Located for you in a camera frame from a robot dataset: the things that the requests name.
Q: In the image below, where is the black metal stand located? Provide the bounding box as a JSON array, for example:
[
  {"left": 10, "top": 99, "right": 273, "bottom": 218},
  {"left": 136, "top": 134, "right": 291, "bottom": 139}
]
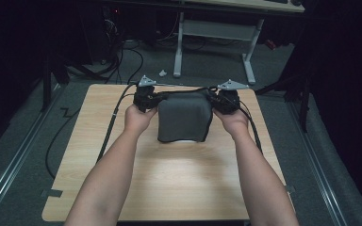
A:
[
  {"left": 40, "top": 56, "right": 70, "bottom": 113},
  {"left": 255, "top": 73, "right": 312, "bottom": 133}
]

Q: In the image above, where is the metal floor rail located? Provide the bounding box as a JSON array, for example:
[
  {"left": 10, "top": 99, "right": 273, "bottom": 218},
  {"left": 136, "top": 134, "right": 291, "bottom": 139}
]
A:
[
  {"left": 287, "top": 102, "right": 348, "bottom": 226},
  {"left": 0, "top": 84, "right": 64, "bottom": 220}
]

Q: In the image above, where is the white-legged desk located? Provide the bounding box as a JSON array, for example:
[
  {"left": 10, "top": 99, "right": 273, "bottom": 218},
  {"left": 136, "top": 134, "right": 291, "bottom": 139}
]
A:
[{"left": 173, "top": 0, "right": 305, "bottom": 86}]

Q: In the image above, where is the bundle of black cables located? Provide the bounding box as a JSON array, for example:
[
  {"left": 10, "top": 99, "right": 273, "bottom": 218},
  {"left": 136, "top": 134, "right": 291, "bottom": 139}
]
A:
[{"left": 65, "top": 18, "right": 145, "bottom": 86}]

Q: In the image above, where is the person's right hand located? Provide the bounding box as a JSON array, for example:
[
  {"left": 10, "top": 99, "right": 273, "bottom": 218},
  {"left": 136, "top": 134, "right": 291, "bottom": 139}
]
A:
[{"left": 212, "top": 107, "right": 250, "bottom": 138}]

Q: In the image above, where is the black floor cable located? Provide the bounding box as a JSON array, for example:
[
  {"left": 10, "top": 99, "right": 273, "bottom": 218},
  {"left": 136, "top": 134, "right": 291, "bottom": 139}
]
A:
[{"left": 44, "top": 106, "right": 81, "bottom": 181}]

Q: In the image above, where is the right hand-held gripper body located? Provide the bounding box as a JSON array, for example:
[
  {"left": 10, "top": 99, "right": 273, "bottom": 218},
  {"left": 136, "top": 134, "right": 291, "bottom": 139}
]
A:
[{"left": 211, "top": 78, "right": 250, "bottom": 116}]

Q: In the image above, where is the person's left hand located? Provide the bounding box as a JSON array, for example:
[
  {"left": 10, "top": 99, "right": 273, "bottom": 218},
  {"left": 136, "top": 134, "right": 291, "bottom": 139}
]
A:
[{"left": 123, "top": 103, "right": 158, "bottom": 137}]

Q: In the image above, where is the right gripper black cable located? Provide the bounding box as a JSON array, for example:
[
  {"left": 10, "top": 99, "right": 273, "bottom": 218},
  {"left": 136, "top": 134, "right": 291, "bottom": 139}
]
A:
[{"left": 239, "top": 100, "right": 263, "bottom": 155}]

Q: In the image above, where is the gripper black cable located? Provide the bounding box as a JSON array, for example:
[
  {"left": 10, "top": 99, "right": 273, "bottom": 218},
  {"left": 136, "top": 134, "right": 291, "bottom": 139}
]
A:
[
  {"left": 239, "top": 100, "right": 263, "bottom": 155},
  {"left": 95, "top": 82, "right": 139, "bottom": 164}
]

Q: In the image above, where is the grey and yellow cloth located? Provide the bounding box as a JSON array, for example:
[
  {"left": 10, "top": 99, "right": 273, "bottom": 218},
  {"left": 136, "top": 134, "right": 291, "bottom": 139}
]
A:
[{"left": 156, "top": 87, "right": 219, "bottom": 144}]

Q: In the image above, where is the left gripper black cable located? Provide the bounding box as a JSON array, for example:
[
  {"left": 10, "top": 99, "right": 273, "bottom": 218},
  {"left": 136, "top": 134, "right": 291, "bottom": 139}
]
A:
[{"left": 95, "top": 82, "right": 139, "bottom": 164}]

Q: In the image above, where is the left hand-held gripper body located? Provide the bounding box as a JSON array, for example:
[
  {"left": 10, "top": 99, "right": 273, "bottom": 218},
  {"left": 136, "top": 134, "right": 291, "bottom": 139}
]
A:
[{"left": 132, "top": 74, "right": 163, "bottom": 113}]

